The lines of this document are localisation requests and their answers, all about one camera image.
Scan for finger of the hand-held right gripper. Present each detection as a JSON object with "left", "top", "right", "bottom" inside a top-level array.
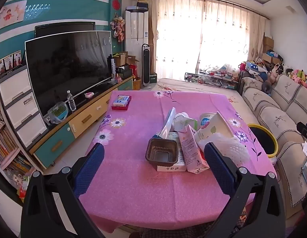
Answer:
[{"left": 296, "top": 121, "right": 307, "bottom": 142}]

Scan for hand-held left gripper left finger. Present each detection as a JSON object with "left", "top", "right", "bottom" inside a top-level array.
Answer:
[{"left": 21, "top": 142, "right": 105, "bottom": 238}]

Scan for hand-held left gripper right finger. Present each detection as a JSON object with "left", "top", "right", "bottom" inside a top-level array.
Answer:
[{"left": 204, "top": 142, "right": 286, "bottom": 238}]

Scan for white foam fruit net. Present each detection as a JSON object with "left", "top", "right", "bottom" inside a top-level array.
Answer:
[{"left": 198, "top": 133, "right": 250, "bottom": 166}]

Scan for pink drink carton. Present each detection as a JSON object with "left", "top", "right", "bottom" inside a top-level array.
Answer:
[{"left": 178, "top": 125, "right": 210, "bottom": 173}]

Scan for white paper cup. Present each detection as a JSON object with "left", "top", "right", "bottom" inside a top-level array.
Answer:
[{"left": 194, "top": 111, "right": 234, "bottom": 145}]

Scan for yellow-rimmed black bin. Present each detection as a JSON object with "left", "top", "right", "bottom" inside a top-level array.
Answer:
[{"left": 248, "top": 123, "right": 278, "bottom": 164}]

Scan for white cardboard box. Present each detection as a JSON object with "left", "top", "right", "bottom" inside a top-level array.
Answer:
[{"left": 157, "top": 131, "right": 187, "bottom": 172}]

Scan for white labelled plastic cup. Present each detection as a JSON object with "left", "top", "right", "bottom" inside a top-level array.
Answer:
[{"left": 199, "top": 112, "right": 217, "bottom": 129}]

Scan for clear green-banded plastic cup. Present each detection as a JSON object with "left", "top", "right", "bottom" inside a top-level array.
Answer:
[{"left": 174, "top": 112, "right": 199, "bottom": 132}]

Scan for brown plastic tray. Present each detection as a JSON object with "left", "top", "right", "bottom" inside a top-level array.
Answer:
[{"left": 145, "top": 137, "right": 179, "bottom": 165}]

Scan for silver blue snack wrapper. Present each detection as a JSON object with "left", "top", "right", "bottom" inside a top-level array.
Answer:
[{"left": 153, "top": 107, "right": 177, "bottom": 139}]

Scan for beige covered sofa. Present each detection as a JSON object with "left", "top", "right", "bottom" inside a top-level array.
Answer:
[{"left": 239, "top": 74, "right": 307, "bottom": 219}]

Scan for pink floral tablecloth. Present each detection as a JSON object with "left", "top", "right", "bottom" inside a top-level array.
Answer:
[{"left": 79, "top": 90, "right": 276, "bottom": 233}]

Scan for teal yellow television cabinet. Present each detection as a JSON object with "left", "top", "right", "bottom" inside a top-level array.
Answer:
[{"left": 29, "top": 76, "right": 135, "bottom": 169}]

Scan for pile of plush toys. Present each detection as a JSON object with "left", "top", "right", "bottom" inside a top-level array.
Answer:
[{"left": 284, "top": 67, "right": 307, "bottom": 91}]

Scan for plastic bag of greens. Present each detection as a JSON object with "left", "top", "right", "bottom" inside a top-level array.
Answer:
[{"left": 47, "top": 102, "right": 69, "bottom": 124}]

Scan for pink plush toy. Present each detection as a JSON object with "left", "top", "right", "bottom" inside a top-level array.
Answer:
[{"left": 269, "top": 64, "right": 280, "bottom": 82}]

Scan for red tray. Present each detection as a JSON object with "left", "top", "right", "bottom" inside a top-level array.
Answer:
[{"left": 111, "top": 95, "right": 132, "bottom": 111}]

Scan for clear water bottle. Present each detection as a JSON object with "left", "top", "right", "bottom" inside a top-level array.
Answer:
[{"left": 67, "top": 90, "right": 77, "bottom": 111}]

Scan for red green packet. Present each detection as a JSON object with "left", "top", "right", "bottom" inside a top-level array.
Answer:
[{"left": 18, "top": 176, "right": 30, "bottom": 199}]

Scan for small blue card box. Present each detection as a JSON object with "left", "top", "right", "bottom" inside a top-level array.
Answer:
[{"left": 112, "top": 95, "right": 130, "bottom": 107}]

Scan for blue white plush toy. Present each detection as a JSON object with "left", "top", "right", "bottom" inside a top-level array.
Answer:
[{"left": 245, "top": 61, "right": 268, "bottom": 82}]

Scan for person's checkered trousers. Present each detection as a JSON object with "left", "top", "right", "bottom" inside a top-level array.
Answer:
[{"left": 134, "top": 223, "right": 218, "bottom": 238}]

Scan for cluttered glass coffee table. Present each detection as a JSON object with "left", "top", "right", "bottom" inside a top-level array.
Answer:
[{"left": 184, "top": 71, "right": 239, "bottom": 90}]

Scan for pink bookshelf with books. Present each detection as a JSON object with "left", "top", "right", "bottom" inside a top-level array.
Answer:
[{"left": 0, "top": 97, "right": 36, "bottom": 179}]

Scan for stacked brown cardboard boxes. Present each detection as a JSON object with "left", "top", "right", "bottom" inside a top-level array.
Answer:
[{"left": 263, "top": 36, "right": 274, "bottom": 54}]

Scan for white plastic drawer unit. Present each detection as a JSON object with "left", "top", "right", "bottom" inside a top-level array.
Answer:
[{"left": 0, "top": 64, "right": 48, "bottom": 150}]

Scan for curved black television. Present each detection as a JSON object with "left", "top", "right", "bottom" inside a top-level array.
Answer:
[{"left": 25, "top": 30, "right": 113, "bottom": 116}]

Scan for black tall tube box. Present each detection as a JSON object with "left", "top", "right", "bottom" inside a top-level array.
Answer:
[{"left": 107, "top": 55, "right": 116, "bottom": 78}]

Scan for black tower fan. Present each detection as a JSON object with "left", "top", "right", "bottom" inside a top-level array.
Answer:
[{"left": 141, "top": 44, "right": 152, "bottom": 90}]

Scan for open cardboard boxes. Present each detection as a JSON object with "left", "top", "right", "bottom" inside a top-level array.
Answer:
[{"left": 118, "top": 52, "right": 140, "bottom": 66}]

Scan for framed photos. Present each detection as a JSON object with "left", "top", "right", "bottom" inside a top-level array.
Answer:
[{"left": 0, "top": 50, "right": 22, "bottom": 73}]

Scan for sheer embroidered curtains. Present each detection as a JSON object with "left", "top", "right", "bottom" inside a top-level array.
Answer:
[{"left": 148, "top": 0, "right": 267, "bottom": 81}]

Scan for hanging flower decoration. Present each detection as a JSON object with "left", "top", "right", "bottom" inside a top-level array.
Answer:
[{"left": 110, "top": 13, "right": 126, "bottom": 42}]

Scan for white standing air conditioner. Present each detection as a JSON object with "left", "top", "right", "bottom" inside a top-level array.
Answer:
[{"left": 125, "top": 7, "right": 149, "bottom": 85}]

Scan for cartoon wall poster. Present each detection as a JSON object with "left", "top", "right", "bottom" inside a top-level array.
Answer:
[{"left": 0, "top": 0, "right": 27, "bottom": 30}]

